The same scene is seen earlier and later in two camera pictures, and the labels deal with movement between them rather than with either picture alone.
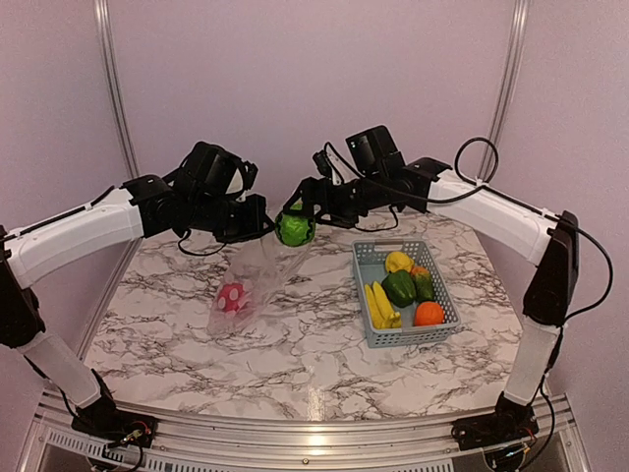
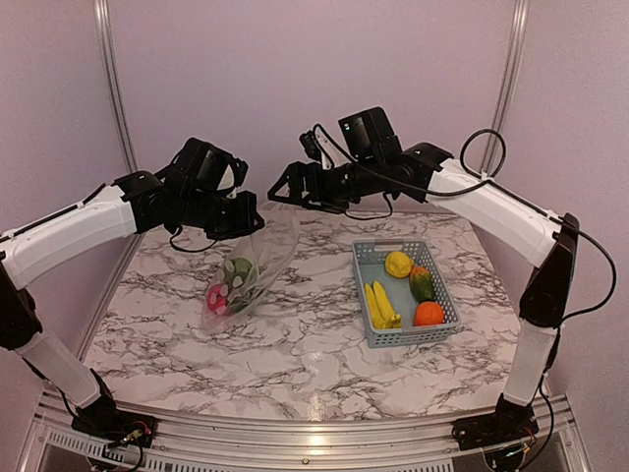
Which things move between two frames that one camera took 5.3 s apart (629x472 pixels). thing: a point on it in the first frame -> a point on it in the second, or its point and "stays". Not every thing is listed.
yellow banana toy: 380,307 stays
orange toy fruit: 428,313 stays
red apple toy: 230,296 -> 217,298
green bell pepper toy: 400,287 -> 242,297
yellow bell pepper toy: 398,261 stays
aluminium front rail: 53,444 stays
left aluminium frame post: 106,29 stays
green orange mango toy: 423,282 stays
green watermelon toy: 294,230 -> 236,270
